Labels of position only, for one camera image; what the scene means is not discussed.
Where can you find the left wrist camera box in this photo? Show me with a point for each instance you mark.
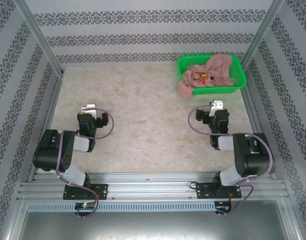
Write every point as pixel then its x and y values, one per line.
pixel 91 108

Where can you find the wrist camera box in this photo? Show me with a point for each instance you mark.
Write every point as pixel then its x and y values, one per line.
pixel 217 106
pixel 91 108

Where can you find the aluminium corner post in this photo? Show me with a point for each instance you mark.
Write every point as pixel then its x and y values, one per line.
pixel 262 32
pixel 43 38

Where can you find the brushed metal panel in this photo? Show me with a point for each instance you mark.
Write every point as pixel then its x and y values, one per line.
pixel 153 227

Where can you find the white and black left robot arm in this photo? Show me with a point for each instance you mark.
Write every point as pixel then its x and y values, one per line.
pixel 50 150

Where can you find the small controller circuit board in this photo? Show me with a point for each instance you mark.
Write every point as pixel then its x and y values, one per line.
pixel 223 206
pixel 84 205

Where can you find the aluminium mounting rail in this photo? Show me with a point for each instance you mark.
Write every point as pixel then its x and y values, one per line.
pixel 148 187

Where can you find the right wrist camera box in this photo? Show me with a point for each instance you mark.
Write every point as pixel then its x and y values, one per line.
pixel 217 106

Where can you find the pink t-shirt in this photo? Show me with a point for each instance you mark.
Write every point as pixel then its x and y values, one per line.
pixel 223 72

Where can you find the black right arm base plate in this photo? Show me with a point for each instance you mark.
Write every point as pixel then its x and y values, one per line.
pixel 204 191

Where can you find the green plastic mesh basket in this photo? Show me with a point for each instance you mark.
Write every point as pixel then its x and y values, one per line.
pixel 240 75

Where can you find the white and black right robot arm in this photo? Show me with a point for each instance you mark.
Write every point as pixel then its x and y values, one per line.
pixel 255 160

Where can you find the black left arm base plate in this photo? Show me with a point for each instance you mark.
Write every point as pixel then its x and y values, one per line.
pixel 101 191

